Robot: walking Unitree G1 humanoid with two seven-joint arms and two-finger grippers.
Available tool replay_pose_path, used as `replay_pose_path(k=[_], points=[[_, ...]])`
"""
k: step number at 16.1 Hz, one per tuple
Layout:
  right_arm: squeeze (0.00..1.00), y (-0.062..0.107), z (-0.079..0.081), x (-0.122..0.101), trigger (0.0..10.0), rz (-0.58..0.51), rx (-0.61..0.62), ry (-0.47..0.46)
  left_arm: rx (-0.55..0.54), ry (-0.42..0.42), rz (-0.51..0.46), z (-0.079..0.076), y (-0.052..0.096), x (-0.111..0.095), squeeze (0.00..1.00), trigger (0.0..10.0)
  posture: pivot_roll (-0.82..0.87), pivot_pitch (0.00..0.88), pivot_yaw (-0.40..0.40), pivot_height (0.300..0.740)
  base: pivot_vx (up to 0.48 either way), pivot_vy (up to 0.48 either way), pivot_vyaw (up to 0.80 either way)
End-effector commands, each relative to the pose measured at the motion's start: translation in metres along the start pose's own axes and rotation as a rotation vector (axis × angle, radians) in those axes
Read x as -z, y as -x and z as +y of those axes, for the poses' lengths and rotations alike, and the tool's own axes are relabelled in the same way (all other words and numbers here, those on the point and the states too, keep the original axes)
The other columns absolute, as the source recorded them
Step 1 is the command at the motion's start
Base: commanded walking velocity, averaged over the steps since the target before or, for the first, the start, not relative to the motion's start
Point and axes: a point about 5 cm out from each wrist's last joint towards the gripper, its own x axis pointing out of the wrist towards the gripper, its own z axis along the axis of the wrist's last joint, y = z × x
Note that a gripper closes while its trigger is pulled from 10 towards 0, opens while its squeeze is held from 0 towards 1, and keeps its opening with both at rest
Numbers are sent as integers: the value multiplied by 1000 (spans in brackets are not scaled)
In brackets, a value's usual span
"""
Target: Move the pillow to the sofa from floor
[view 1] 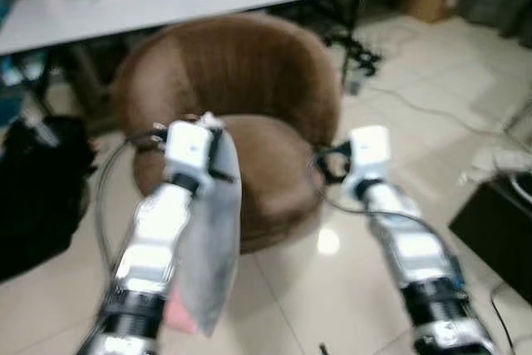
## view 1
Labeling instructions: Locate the black box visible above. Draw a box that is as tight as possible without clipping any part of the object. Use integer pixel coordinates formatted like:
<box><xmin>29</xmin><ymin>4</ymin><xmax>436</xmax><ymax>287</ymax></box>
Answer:
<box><xmin>449</xmin><ymin>172</ymin><xmax>532</xmax><ymax>304</ymax></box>

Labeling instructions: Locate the white extension socket block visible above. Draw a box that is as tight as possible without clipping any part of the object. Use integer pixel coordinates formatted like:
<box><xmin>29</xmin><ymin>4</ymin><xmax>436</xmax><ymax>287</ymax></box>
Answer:
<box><xmin>460</xmin><ymin>145</ymin><xmax>532</xmax><ymax>188</ymax></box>

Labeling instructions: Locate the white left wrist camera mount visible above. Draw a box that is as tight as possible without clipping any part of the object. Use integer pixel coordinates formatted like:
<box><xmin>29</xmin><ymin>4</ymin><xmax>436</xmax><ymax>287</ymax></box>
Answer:
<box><xmin>163</xmin><ymin>121</ymin><xmax>220</xmax><ymax>191</ymax></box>

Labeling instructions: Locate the grey and pink pillow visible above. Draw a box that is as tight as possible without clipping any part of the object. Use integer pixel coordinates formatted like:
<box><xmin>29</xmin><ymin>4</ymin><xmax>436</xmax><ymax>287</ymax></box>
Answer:
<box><xmin>162</xmin><ymin>112</ymin><xmax>244</xmax><ymax>339</ymax></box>

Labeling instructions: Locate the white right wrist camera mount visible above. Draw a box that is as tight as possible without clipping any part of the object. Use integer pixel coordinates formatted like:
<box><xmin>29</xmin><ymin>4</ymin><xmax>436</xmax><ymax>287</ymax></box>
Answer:
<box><xmin>343</xmin><ymin>126</ymin><xmax>392</xmax><ymax>196</ymax></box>

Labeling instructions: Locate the black cable bundle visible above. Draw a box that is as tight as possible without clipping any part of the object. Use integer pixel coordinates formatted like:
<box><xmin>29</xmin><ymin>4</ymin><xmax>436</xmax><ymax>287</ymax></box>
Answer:
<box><xmin>326</xmin><ymin>29</ymin><xmax>383</xmax><ymax>77</ymax></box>

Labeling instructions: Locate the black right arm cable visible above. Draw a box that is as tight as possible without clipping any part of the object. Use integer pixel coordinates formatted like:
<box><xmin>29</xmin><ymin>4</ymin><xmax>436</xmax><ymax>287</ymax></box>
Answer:
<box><xmin>312</xmin><ymin>164</ymin><xmax>466</xmax><ymax>289</ymax></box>

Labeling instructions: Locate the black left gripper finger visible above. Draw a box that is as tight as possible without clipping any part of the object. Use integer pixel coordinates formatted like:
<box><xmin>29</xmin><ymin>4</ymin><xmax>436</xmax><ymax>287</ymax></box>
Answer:
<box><xmin>205</xmin><ymin>126</ymin><xmax>235</xmax><ymax>185</ymax></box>

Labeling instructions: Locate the long white table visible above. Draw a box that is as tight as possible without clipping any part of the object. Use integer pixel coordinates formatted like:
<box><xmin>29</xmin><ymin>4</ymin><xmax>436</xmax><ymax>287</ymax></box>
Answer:
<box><xmin>0</xmin><ymin>0</ymin><xmax>379</xmax><ymax>90</ymax></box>

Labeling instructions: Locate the brown round armchair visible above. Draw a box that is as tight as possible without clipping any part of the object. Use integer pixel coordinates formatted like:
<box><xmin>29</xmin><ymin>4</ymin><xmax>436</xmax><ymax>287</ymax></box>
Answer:
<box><xmin>111</xmin><ymin>12</ymin><xmax>343</xmax><ymax>254</ymax></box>

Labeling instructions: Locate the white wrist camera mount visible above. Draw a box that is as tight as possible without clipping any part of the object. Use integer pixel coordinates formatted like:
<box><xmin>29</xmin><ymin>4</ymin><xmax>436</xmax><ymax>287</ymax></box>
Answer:
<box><xmin>163</xmin><ymin>121</ymin><xmax>220</xmax><ymax>191</ymax></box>
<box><xmin>343</xmin><ymin>126</ymin><xmax>392</xmax><ymax>196</ymax></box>

